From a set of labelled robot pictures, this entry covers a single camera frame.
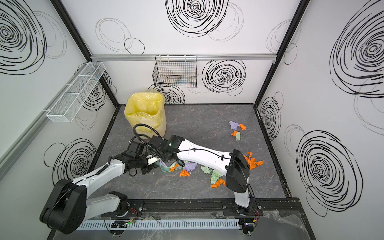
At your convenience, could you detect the green dustpan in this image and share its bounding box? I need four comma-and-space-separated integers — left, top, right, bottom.
148, 158, 180, 173

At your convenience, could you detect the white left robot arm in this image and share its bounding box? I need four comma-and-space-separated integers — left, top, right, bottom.
40, 142, 159, 234

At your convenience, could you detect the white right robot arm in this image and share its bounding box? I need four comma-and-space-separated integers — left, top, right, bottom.
148, 135, 251, 209

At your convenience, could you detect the orange paper scrap near bin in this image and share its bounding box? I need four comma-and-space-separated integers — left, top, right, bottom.
170, 164, 179, 172

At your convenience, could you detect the orange paper scrap centre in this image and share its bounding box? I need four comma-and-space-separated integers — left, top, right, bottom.
180, 170, 190, 177

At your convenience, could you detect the small purple paper scrap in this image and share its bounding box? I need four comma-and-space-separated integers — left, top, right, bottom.
183, 163, 198, 173

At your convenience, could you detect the small green paper scrap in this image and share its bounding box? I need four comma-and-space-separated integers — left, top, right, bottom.
201, 166, 212, 174

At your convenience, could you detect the green paper scrap front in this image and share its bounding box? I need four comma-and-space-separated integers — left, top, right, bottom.
210, 170, 223, 185

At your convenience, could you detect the beige bin with yellow bag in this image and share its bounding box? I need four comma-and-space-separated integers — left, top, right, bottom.
124, 89, 167, 137

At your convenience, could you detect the orange paper scrap front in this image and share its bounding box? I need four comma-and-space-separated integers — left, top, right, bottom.
211, 179, 226, 188

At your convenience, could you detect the small orange paper scrap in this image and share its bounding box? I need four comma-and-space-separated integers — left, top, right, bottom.
239, 124, 247, 131

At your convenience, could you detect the orange paper scrap right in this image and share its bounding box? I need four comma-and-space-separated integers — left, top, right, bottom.
244, 152, 265, 170

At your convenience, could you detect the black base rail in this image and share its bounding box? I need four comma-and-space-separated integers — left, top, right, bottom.
101, 196, 304, 218

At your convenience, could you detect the black wire basket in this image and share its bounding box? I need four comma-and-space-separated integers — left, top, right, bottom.
152, 55, 198, 88

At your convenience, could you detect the white slotted cable duct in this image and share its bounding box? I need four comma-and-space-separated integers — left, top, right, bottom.
77, 219, 240, 231

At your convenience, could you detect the clear wall shelf tray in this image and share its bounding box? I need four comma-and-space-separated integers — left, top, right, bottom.
46, 62, 107, 123

